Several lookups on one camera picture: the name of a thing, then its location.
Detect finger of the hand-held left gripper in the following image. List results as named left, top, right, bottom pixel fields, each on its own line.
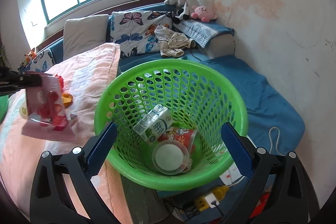
left=0, top=66, right=43, bottom=95

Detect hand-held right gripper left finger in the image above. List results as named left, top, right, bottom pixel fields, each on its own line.
left=30, top=122, right=118, bottom=224

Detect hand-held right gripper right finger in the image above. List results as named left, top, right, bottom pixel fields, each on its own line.
left=220, top=122, right=309, bottom=224

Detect pink snack wrapper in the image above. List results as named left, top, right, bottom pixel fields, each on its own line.
left=21, top=71, right=77, bottom=142

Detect red instant noodle cup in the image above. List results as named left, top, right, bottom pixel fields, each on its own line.
left=157, top=126, right=198, bottom=155

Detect white green milk carton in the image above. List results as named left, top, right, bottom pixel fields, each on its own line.
left=133, top=104, right=174, bottom=145

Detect clear plastic pudding cup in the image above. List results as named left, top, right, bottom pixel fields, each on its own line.
left=152, top=140, right=192, bottom=176

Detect green plastic basket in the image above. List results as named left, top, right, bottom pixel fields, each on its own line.
left=94, top=59, right=249, bottom=191

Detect small butterfly print pillow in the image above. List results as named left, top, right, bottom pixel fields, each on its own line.
left=18, top=49, right=54, bottom=74

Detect orange fox plush toy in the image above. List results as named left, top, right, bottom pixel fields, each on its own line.
left=24, top=47, right=37, bottom=62

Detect white paper sheet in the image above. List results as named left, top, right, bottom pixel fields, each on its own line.
left=220, top=164, right=240, bottom=186

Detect yellow power strip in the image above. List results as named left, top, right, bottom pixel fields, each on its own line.
left=194, top=185, right=229, bottom=212

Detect red plastic stool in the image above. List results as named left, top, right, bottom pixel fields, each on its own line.
left=249, top=191, right=271, bottom=218

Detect pink blanket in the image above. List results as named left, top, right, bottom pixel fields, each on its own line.
left=0, top=42, right=132, bottom=224

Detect grey pillow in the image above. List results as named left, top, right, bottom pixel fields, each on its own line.
left=63, top=14, right=110, bottom=61

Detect large butterfly print pillow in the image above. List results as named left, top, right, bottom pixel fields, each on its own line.
left=109, top=10, right=174, bottom=55

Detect patterned crumpled clothes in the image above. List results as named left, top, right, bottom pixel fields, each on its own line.
left=154, top=25, right=196, bottom=59

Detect blue quilted cloth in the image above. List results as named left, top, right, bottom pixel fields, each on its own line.
left=173, top=18, right=236, bottom=50

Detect pink round plush toy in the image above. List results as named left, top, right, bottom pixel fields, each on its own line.
left=190, top=5, right=218, bottom=22

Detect cow plush toy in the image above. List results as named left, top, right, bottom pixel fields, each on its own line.
left=172, top=0, right=201, bottom=24

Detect white cable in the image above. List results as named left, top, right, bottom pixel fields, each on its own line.
left=228, top=126, right=283, bottom=186

